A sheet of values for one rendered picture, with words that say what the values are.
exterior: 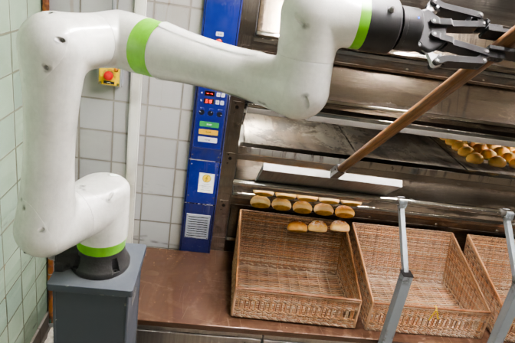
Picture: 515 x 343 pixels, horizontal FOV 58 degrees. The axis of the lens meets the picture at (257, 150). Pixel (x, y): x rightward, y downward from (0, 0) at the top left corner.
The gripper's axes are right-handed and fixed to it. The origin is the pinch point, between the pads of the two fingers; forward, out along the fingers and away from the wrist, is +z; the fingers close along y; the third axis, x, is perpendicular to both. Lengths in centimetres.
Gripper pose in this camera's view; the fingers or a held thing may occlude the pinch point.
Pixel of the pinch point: (503, 44)
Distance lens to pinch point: 94.8
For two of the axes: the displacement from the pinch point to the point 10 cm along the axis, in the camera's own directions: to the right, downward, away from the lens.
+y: -0.8, 9.5, -2.9
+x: 1.5, -2.8, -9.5
